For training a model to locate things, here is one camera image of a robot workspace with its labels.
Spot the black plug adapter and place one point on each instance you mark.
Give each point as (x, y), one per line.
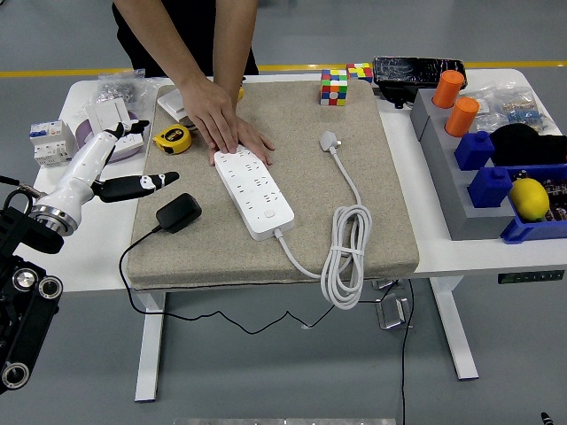
(179, 212)

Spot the large metal bracket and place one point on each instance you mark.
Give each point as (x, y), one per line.
(392, 312)

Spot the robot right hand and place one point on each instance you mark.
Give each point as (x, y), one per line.
(547, 419)

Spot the table height control panel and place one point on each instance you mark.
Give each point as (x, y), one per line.
(531, 277)

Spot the yellow tape measure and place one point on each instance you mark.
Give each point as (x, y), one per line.
(173, 139)

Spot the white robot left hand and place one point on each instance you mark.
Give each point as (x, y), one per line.
(77, 172)

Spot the white three-pin plug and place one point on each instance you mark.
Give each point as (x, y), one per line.
(328, 139)

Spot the white flat switch plate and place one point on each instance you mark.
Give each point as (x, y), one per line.
(170, 102)

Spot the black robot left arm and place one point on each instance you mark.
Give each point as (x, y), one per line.
(26, 319)

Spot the small yellow object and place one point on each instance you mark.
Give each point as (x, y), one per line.
(241, 94)

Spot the white wall switch panel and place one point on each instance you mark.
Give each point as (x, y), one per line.
(106, 115)

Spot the blue plastic bin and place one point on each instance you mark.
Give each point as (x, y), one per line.
(531, 230)

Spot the yellow lemon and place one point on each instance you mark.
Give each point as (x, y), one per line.
(529, 199)

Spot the small metal bracket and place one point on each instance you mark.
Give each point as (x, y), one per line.
(385, 284)

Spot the orange cylinder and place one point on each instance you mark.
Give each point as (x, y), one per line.
(448, 88)
(461, 117)

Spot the grey-brown mat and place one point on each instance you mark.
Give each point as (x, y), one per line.
(310, 212)

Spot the black wrapped box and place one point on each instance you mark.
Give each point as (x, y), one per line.
(412, 71)

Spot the large colourful puzzle cube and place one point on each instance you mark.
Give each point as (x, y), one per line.
(334, 88)

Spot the purple bowl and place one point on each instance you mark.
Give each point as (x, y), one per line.
(83, 133)

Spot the white wall socket panel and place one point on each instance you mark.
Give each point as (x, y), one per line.
(133, 141)

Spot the clear bag of screws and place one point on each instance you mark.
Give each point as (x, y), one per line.
(119, 88)

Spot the white circuit breaker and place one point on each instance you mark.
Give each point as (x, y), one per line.
(48, 146)

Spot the white power strip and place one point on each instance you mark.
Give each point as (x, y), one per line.
(248, 181)

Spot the white table leg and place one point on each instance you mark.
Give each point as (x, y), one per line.
(150, 354)
(456, 336)

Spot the person's right forearm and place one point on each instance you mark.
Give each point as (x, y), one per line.
(164, 48)

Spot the person's left hand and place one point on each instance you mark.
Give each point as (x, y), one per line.
(254, 141)

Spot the person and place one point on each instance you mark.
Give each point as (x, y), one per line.
(190, 26)

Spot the small black mount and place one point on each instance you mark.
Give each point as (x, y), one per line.
(396, 95)

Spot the person's right hand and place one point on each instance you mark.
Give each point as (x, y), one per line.
(208, 110)

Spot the grey stepped block holder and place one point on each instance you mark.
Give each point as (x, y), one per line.
(443, 146)

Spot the small colourful puzzle cube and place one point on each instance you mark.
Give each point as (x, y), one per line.
(361, 71)

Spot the person's left forearm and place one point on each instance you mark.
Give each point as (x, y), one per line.
(230, 44)

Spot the dark circuit board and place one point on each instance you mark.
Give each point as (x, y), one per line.
(557, 195)

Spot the blue block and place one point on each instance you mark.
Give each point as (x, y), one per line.
(474, 150)
(489, 188)

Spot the clear bag of parts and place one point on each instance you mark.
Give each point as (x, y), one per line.
(514, 108)

